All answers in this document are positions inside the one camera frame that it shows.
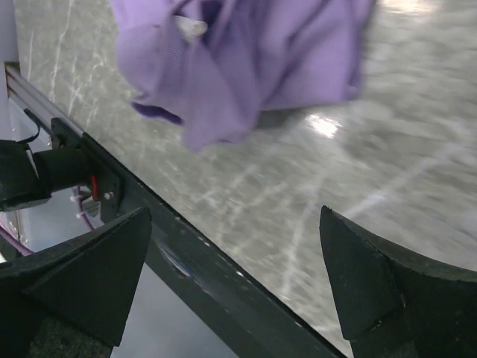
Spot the purple t shirt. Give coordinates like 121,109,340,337
110,0,374,151

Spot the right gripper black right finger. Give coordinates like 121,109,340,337
320,207,476,357

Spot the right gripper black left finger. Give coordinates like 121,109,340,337
1,207,151,357

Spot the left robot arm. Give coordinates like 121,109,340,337
1,140,90,212

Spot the aluminium rail frame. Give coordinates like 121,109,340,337
5,63,83,136

